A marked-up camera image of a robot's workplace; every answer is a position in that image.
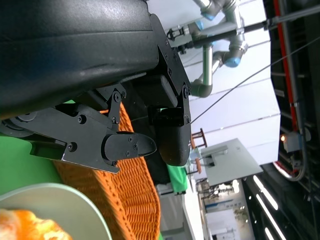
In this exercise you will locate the green hanging cloth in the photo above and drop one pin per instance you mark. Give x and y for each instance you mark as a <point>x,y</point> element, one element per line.
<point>177,180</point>

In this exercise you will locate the grey-green bowl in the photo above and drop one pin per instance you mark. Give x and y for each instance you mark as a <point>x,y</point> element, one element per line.
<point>62,200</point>

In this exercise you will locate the brown wooden stool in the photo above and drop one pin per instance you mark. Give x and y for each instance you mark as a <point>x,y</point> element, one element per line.
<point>200,138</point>

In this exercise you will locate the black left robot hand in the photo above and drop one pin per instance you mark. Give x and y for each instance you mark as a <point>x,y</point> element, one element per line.
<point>75,50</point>

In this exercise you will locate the orange wicker basket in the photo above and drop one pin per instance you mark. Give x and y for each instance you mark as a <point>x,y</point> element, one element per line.
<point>135,195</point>

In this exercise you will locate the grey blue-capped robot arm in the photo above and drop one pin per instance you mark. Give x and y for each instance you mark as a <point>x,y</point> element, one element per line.
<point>207,70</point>

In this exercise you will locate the round orange-striped bread bun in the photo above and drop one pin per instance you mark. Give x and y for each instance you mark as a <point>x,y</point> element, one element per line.
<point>27,227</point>

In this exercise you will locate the green tablecloth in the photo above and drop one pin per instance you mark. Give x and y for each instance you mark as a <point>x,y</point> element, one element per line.
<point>20,170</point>

